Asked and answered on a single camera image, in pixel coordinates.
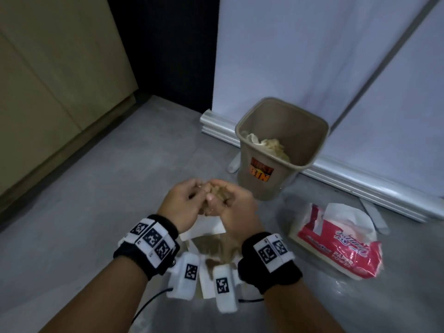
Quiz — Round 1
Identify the person's right hand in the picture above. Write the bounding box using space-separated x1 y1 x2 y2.
204 180 265 246

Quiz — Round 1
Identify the person's left hand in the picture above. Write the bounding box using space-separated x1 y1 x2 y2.
158 179 209 237

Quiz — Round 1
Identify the brown stained tissue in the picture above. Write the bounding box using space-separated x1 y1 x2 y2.
198 182 238 217

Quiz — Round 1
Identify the person's right forearm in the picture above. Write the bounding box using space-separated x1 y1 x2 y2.
256 274 345 333

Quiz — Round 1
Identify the person's left forearm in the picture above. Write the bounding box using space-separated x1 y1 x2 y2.
37 252 154 333

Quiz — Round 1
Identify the white stained paper sheet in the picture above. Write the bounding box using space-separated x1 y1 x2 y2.
178 215 244 301

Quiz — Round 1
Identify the beige plastic waste bin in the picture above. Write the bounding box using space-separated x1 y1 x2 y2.
235 97 330 202

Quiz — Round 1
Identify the black wristband with marker tags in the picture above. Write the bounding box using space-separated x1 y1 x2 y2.
237 232 303 295
113 214 181 282

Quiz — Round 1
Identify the crumpled tissues waste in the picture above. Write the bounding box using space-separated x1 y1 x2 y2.
241 130 293 164

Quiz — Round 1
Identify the red tissue paper packet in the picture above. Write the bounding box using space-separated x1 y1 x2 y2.
287 202 384 282

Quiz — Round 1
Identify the white roll-up backdrop screen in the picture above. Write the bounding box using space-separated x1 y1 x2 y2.
211 0 444 201

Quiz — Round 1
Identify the beige wooden cabinet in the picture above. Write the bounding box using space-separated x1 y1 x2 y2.
0 0 140 207

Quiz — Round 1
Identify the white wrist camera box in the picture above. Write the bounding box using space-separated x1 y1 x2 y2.
212 264 240 315
166 252 201 302

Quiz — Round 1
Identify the silver backdrop base rail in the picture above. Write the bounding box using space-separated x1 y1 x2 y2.
200 108 444 224

